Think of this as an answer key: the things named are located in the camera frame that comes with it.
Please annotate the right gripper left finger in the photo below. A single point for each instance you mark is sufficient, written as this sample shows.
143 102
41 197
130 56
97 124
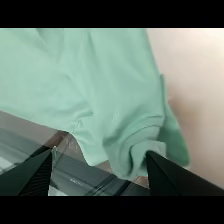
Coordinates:
31 176

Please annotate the mint green T-shirt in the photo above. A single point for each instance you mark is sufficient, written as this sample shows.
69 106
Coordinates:
100 83

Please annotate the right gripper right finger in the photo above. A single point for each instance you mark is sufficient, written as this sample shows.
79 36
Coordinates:
170 181

